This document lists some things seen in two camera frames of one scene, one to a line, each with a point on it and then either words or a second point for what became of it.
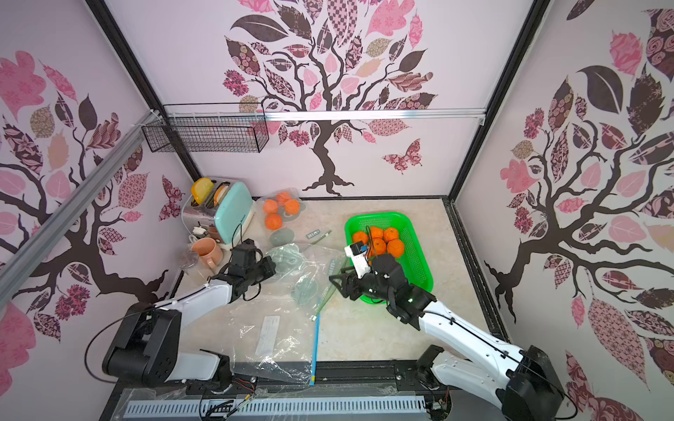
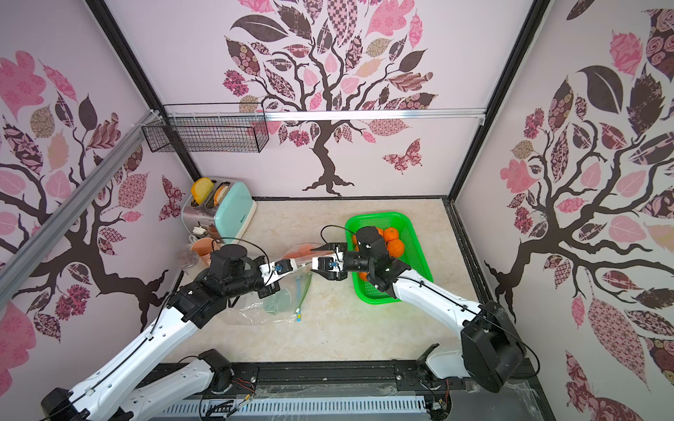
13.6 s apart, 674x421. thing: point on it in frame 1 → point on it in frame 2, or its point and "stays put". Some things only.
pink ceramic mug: [209, 251] stays put
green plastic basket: [410, 257] stays put
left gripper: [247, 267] → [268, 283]
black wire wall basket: [231, 127] stays put
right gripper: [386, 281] → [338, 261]
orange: [390, 234] stays put
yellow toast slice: [202, 189] stays put
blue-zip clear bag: [278, 341] → [283, 307]
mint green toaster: [225, 213] stays put
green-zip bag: [288, 221] → [303, 253]
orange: [395, 247] stays put
